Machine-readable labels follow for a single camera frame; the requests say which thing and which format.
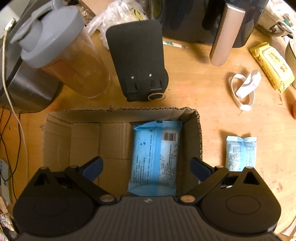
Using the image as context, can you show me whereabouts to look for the paper wrapped chopsticks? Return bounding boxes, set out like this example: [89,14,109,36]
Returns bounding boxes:
[162,40,186,50]

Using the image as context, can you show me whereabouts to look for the grey lid shaker bottle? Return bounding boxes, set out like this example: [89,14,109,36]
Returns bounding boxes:
[9,0,110,99]

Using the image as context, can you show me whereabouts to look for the yellow wet wipes pack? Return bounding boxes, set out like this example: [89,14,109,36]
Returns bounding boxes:
[248,42,295,93]

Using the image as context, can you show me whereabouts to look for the cardboard box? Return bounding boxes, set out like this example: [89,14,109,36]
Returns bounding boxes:
[43,106,203,202]

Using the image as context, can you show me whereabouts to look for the dark phone stand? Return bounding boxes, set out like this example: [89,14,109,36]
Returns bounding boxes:
[105,19,170,102]

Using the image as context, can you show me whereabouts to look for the silver rice cooker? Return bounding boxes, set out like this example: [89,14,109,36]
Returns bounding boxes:
[0,0,63,114]

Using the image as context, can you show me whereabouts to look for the white box with teal items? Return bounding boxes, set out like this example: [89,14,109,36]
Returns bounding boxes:
[257,0,296,37]

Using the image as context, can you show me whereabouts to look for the blue wet wipes packet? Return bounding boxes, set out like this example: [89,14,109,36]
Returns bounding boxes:
[127,120,183,197]
[225,136,258,172]

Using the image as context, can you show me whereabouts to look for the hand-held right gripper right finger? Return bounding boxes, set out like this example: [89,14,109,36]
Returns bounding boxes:
[177,157,269,206]

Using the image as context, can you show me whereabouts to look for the white rimmed pot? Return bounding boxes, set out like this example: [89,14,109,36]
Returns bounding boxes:
[285,37,296,68]

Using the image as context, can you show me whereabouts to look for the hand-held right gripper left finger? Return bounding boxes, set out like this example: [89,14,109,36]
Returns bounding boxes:
[29,156,117,206]

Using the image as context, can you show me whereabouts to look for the clear plastic bag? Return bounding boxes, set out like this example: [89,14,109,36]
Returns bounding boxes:
[85,0,149,50]

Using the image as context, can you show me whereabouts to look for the wooden desktop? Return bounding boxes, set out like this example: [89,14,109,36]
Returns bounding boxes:
[0,14,296,235]

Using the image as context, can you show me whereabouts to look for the white elastic strap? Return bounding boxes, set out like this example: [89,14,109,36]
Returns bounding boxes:
[229,70,262,111]

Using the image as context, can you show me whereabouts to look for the dark blue air fryer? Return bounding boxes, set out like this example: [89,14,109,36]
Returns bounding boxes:
[150,0,270,67]

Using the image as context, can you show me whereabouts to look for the long white cable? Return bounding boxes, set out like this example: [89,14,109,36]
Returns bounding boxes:
[3,19,29,186]

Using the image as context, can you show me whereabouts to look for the black cable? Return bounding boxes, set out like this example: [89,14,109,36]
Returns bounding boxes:
[0,108,18,184]

